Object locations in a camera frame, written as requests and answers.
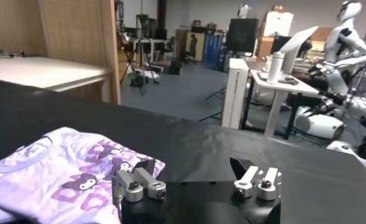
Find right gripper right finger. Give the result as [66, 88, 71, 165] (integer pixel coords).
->
[230, 156, 283, 201]

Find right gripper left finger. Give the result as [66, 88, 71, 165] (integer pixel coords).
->
[111, 158, 167, 203]

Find lavender t-shirt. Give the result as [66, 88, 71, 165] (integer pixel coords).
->
[0, 127, 166, 224]

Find large black table cover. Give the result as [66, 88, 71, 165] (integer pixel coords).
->
[0, 77, 366, 224]

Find white standing desk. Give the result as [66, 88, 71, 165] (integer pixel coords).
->
[242, 69, 320, 141]

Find small black device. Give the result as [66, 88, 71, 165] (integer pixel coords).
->
[278, 77, 300, 86]

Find white bottle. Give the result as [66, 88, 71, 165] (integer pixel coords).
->
[267, 51, 286, 85]

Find black tripod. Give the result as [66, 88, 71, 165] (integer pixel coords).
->
[120, 13, 159, 97]

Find white curved panel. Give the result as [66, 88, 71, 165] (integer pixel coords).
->
[280, 26, 319, 75]

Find black monitor on stand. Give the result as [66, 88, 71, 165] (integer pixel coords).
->
[225, 18, 259, 54]

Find white table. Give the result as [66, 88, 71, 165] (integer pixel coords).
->
[0, 56, 110, 92]

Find white humanoid robot with base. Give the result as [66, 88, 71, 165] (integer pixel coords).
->
[294, 0, 366, 140]

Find black cables on white table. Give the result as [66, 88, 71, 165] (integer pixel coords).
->
[0, 48, 25, 58]

